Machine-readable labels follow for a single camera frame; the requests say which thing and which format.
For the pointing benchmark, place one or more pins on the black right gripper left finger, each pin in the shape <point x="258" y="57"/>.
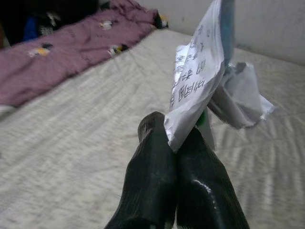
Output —
<point x="147" y="179"/>

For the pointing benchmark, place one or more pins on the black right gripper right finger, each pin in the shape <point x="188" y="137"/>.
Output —
<point x="202" y="190"/>

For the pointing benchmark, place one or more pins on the white plastic wrapper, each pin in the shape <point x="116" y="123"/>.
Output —
<point x="240" y="100"/>

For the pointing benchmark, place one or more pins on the white printed paper sheet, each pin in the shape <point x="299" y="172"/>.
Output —
<point x="195" y="71"/>

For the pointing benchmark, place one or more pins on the white quilted mattress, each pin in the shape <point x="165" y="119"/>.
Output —
<point x="71" y="143"/>

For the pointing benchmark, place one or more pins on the purple cartoon print blanket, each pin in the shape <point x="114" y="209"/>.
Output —
<point x="71" y="47"/>

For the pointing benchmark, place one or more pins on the black printed bag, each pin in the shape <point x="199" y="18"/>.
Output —
<point x="71" y="12"/>

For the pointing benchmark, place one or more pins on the blue fabric item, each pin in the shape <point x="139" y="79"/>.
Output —
<point x="32" y="27"/>

